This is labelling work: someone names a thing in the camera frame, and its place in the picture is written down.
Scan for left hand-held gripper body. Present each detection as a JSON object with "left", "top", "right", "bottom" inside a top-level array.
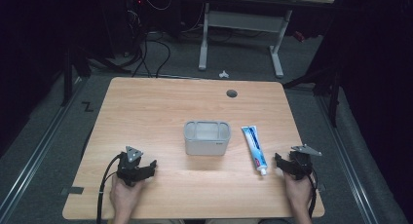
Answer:
[{"left": 116, "top": 145, "right": 146, "bottom": 188}]

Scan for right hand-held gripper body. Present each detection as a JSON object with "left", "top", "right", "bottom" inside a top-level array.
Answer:
[{"left": 287, "top": 144, "right": 323, "bottom": 181}]

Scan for blue white toothpaste tube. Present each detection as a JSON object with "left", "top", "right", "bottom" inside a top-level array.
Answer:
[{"left": 241, "top": 125, "right": 269, "bottom": 177}]

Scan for grey plastic storage box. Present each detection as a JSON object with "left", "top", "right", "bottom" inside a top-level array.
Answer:
[{"left": 183, "top": 120, "right": 232, "bottom": 157}]

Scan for person's right hand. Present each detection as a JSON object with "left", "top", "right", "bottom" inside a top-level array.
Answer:
[{"left": 282, "top": 170, "right": 315, "bottom": 209}]

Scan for person's left hand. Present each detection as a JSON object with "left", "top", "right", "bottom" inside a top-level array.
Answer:
[{"left": 109, "top": 174, "right": 147, "bottom": 216}]

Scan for grey tape strip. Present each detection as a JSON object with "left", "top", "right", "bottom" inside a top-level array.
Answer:
[{"left": 60, "top": 186, "right": 85, "bottom": 197}]

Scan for black metal stand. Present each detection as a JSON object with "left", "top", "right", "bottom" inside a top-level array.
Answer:
[
  {"left": 59, "top": 45, "right": 94, "bottom": 107},
  {"left": 282, "top": 62, "right": 342, "bottom": 128}
]

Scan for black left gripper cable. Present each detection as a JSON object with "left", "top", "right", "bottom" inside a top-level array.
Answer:
[{"left": 95, "top": 153, "right": 124, "bottom": 224}]

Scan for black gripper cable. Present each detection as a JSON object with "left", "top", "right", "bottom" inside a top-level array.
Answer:
[
  {"left": 95, "top": 153, "right": 124, "bottom": 224},
  {"left": 306, "top": 168, "right": 319, "bottom": 219}
]

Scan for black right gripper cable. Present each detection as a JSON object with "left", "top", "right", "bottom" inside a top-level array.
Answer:
[{"left": 306, "top": 168, "right": 319, "bottom": 219}]

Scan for metal floor rail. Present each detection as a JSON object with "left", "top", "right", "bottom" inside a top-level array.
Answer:
[
  {"left": 316, "top": 95, "right": 381, "bottom": 224},
  {"left": 0, "top": 77, "right": 89, "bottom": 222}
]

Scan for black floor cables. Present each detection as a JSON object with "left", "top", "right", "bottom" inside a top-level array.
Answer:
[{"left": 125, "top": 0, "right": 173, "bottom": 79}]

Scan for white metal desk frame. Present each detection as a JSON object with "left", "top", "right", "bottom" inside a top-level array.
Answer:
[{"left": 198, "top": 2, "right": 294, "bottom": 79}]

